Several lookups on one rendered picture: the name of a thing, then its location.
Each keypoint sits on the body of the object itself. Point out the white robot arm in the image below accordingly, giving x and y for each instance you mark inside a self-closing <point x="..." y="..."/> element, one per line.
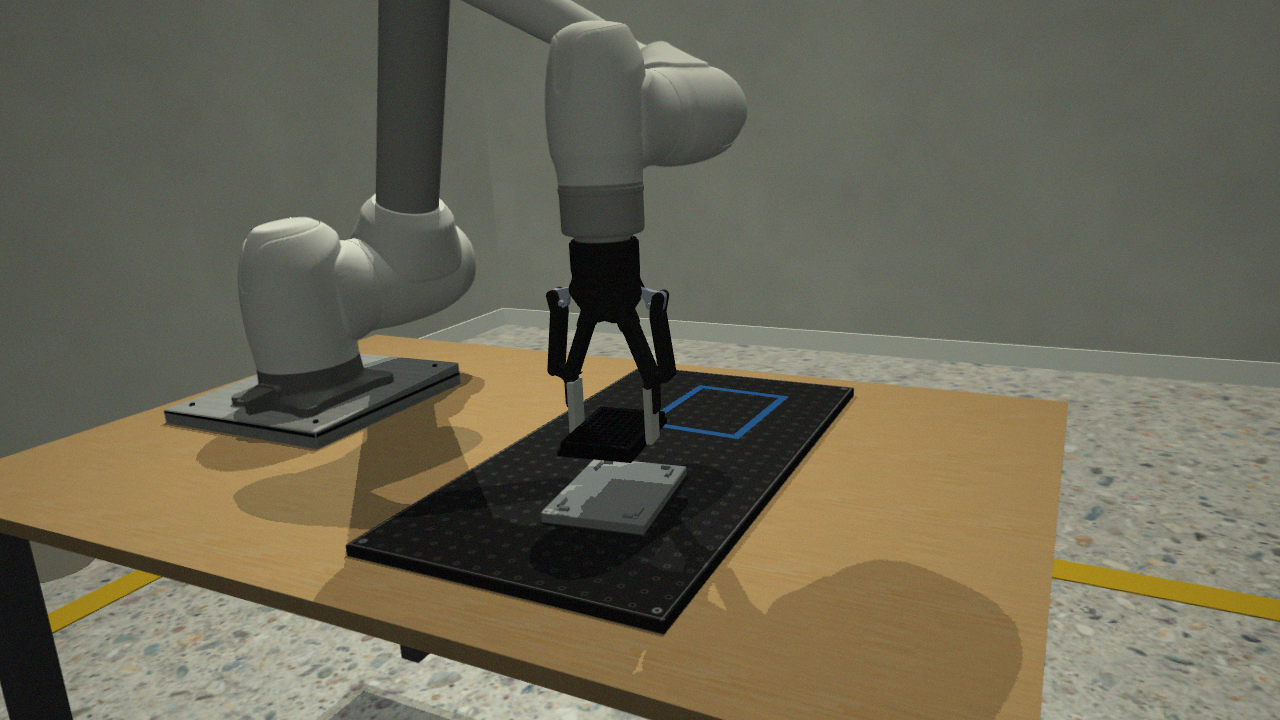
<point x="613" y="106"/>

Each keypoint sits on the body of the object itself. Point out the blue tape outline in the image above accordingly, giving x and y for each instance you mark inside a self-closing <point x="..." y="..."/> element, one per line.
<point x="744" y="429"/>

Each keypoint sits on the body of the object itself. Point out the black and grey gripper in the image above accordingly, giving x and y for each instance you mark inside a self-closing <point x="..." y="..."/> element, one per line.
<point x="613" y="300"/>

